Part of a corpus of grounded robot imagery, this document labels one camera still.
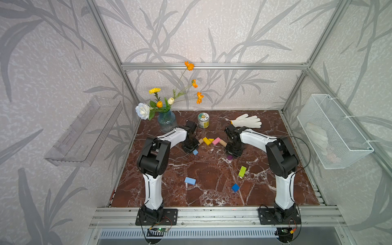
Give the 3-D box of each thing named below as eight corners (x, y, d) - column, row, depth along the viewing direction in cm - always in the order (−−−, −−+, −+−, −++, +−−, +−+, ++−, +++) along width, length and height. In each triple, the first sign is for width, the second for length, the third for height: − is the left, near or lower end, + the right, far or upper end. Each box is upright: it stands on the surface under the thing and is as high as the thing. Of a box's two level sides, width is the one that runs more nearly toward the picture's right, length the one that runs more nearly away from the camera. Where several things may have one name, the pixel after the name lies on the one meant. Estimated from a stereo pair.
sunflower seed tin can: (198, 128, 112) (197, 120, 105) (198, 120, 117) (197, 112, 110) (209, 128, 112) (209, 120, 105) (209, 120, 117) (209, 112, 110)
